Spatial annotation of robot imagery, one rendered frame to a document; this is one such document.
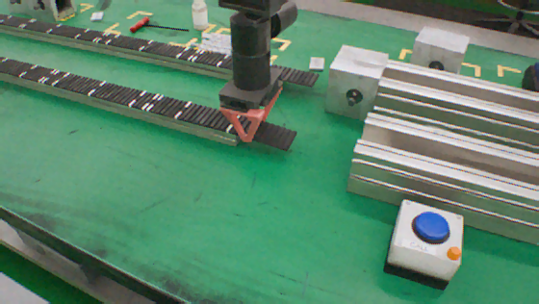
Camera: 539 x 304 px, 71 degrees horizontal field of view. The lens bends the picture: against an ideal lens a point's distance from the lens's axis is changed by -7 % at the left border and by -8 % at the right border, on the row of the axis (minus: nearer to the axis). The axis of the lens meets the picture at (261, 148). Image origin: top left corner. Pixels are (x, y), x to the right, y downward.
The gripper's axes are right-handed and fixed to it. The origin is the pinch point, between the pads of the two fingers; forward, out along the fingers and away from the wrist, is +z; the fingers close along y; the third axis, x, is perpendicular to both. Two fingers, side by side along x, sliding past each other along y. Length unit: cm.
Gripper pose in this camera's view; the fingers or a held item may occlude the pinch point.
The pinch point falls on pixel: (252, 128)
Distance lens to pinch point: 67.8
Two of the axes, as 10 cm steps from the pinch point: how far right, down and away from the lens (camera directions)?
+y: 3.9, -6.0, 7.0
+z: 0.1, 7.6, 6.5
